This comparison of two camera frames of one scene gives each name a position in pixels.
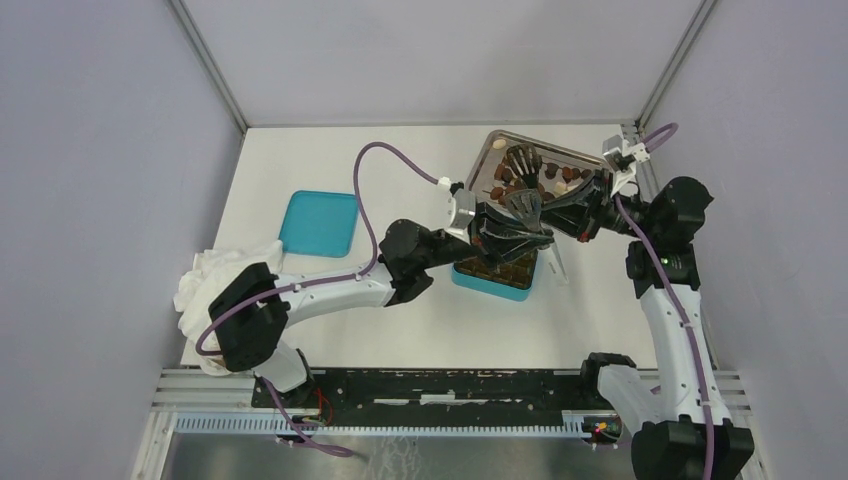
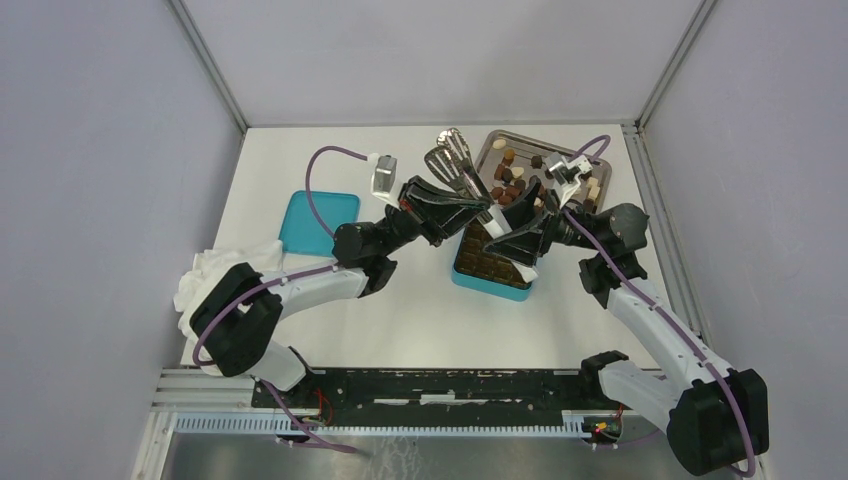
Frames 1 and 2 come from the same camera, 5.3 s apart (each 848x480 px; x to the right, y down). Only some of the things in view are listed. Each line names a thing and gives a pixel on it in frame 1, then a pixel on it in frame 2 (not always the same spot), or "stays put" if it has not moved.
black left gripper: x=503 y=238 → x=437 y=220
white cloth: x=212 y=272 stays put
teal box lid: x=319 y=224 stays put
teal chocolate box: x=512 y=279 stays put
